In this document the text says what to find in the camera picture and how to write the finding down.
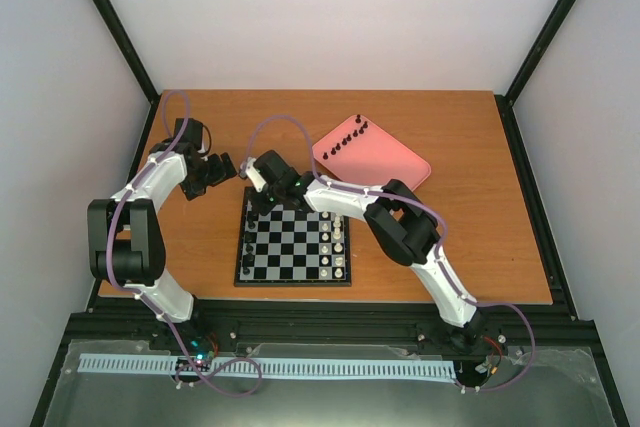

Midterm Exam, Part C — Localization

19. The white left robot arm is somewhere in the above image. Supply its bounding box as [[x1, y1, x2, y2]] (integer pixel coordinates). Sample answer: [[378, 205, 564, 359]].
[[87, 118, 237, 350]]

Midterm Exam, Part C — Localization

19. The black and white chessboard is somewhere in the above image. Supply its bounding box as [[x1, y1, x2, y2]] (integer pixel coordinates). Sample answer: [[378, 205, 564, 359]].
[[234, 188, 352, 287]]

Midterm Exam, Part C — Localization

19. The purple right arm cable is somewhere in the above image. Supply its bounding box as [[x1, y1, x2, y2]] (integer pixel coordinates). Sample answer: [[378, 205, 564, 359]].
[[247, 114, 536, 394]]

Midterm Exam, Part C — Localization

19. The black aluminium frame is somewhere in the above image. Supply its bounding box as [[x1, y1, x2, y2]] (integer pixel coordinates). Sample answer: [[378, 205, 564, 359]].
[[31, 0, 628, 426]]

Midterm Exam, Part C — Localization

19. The light blue cable duct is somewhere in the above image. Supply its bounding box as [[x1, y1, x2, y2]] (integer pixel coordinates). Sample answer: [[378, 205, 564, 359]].
[[77, 353, 456, 383]]

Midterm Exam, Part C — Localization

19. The pink plastic tray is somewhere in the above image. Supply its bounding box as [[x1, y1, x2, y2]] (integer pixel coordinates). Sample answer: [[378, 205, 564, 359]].
[[312, 114, 431, 191]]

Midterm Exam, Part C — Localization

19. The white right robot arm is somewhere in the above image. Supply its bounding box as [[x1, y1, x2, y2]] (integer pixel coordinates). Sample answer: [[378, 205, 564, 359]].
[[240, 150, 484, 350]]

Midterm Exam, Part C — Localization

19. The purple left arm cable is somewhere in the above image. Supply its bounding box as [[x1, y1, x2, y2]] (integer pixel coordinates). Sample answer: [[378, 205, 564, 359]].
[[106, 90, 264, 398]]

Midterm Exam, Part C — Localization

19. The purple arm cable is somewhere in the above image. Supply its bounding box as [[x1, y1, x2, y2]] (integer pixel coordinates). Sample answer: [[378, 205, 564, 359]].
[[247, 114, 536, 394], [106, 90, 264, 398]]

